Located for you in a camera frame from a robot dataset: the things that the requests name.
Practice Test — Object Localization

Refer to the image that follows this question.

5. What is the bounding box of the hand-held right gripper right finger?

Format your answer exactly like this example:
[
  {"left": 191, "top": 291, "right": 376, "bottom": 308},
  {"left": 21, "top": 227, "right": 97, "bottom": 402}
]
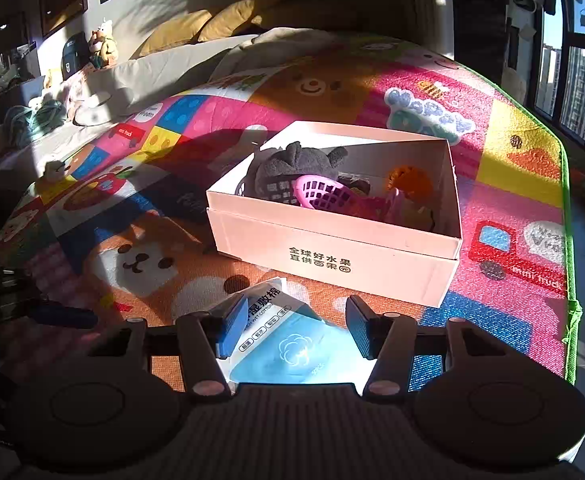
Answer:
[{"left": 347, "top": 295, "right": 504, "bottom": 402}]

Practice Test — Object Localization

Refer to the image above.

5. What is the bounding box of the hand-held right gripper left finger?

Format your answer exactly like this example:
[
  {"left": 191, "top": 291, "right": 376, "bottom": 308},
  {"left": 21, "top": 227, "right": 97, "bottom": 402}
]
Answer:
[{"left": 88, "top": 296, "right": 250, "bottom": 401}]

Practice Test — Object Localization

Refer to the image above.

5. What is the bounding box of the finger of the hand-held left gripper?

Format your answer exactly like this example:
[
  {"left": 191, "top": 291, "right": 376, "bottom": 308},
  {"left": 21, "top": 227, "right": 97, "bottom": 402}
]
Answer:
[
  {"left": 25, "top": 300, "right": 99, "bottom": 330},
  {"left": 0, "top": 266, "right": 40, "bottom": 311}
]

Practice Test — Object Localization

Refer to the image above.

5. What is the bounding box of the blue wet cotton pack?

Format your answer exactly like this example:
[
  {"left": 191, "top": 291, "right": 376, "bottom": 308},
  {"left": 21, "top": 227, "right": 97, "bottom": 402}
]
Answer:
[{"left": 227, "top": 276, "right": 373, "bottom": 386}]

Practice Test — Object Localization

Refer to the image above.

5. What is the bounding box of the white cardboard box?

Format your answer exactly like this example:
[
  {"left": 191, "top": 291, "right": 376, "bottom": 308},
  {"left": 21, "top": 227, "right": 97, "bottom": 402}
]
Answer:
[{"left": 206, "top": 120, "right": 462, "bottom": 308}]

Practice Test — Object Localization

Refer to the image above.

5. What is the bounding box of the grey plush toy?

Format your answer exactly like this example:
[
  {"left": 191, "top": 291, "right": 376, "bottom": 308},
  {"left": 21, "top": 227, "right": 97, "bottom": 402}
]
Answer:
[{"left": 245, "top": 141, "right": 353, "bottom": 206}]

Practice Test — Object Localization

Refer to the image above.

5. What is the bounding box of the colourful printed play mat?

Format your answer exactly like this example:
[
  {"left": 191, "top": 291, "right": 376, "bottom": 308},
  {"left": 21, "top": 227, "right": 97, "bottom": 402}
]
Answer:
[{"left": 0, "top": 32, "right": 584, "bottom": 396}]

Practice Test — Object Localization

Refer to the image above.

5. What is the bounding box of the pink plastic basket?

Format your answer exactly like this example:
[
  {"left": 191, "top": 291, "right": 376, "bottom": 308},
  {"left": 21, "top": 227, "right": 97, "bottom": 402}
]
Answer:
[{"left": 292, "top": 174, "right": 373, "bottom": 221}]

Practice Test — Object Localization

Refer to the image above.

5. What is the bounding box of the orange toy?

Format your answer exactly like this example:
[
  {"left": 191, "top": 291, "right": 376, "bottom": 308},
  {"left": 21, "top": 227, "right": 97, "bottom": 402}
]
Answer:
[{"left": 385, "top": 165, "right": 436, "bottom": 202}]

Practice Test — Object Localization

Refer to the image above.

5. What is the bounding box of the teal cloth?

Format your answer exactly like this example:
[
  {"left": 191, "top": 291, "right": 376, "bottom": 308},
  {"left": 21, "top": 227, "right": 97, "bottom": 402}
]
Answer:
[{"left": 5, "top": 100, "right": 68, "bottom": 147}]

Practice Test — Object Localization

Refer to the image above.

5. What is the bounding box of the dark bag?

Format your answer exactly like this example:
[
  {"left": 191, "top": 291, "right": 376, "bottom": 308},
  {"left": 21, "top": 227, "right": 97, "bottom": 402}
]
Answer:
[{"left": 61, "top": 32, "right": 93, "bottom": 81}]

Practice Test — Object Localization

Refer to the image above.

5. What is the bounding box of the cream sofa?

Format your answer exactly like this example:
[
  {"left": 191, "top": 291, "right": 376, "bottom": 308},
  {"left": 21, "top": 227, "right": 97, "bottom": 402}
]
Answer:
[{"left": 0, "top": 0, "right": 293, "bottom": 181}]

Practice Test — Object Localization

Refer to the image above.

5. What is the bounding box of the small plush doll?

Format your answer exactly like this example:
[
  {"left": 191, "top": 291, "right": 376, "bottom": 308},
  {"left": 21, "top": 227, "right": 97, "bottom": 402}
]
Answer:
[{"left": 88, "top": 17, "right": 119, "bottom": 69}]

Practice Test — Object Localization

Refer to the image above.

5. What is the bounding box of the cream blanket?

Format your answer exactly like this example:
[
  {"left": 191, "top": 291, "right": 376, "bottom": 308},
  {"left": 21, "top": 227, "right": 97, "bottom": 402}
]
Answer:
[{"left": 212, "top": 27, "right": 293, "bottom": 81}]

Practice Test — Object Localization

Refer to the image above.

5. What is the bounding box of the yellow pillow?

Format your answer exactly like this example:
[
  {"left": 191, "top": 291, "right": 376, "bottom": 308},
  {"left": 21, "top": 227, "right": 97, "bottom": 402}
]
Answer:
[
  {"left": 135, "top": 10, "right": 218, "bottom": 58},
  {"left": 197, "top": 0, "right": 286, "bottom": 43}
]

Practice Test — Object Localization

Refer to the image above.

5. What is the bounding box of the black framed window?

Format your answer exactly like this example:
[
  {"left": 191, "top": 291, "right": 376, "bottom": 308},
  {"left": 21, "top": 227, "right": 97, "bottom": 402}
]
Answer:
[{"left": 533, "top": 0, "right": 585, "bottom": 181}]

